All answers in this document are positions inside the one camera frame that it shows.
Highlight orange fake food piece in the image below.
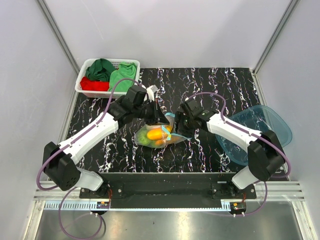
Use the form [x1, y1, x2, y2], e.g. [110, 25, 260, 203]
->
[146, 128, 164, 141]

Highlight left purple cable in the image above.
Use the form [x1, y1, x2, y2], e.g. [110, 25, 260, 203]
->
[36, 78, 148, 192]

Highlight purple cable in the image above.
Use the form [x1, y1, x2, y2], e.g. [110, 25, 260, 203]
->
[184, 91, 292, 179]
[36, 78, 148, 192]

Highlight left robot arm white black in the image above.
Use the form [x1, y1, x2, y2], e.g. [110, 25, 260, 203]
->
[41, 85, 169, 198]

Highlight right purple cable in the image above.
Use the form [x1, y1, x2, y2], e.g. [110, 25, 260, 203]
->
[184, 91, 292, 179]

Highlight clear zip top bag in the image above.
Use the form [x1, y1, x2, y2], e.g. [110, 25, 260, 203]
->
[134, 112, 190, 149]

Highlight red cloth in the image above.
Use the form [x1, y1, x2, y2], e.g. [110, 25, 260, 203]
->
[80, 76, 110, 92]

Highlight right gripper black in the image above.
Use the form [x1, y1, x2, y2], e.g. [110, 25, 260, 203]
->
[170, 111, 196, 139]

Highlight dark green cloth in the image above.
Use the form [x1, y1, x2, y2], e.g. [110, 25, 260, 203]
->
[85, 58, 116, 82]

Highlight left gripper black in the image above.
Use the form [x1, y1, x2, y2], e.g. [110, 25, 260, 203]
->
[133, 98, 170, 126]

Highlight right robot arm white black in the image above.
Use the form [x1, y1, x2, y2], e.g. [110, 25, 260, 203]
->
[174, 98, 286, 199]

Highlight teal plastic container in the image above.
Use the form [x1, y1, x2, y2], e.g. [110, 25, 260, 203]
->
[229, 105, 293, 147]

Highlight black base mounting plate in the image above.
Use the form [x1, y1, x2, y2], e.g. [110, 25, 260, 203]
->
[79, 173, 257, 211]

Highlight light green cloth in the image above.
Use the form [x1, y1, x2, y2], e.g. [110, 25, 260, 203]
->
[108, 62, 137, 92]

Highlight green fake vegetable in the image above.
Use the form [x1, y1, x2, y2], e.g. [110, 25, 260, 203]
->
[136, 129, 151, 146]

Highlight aluminium frame rail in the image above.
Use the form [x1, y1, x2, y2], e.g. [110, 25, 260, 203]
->
[31, 179, 318, 240]

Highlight yellow fake lemon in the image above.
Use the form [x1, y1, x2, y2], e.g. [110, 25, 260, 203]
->
[165, 125, 172, 133]

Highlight teal plastic container lid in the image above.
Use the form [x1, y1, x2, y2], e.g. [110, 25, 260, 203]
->
[216, 133, 248, 166]

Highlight white plastic basket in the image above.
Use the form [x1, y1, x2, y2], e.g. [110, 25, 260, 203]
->
[75, 58, 140, 98]

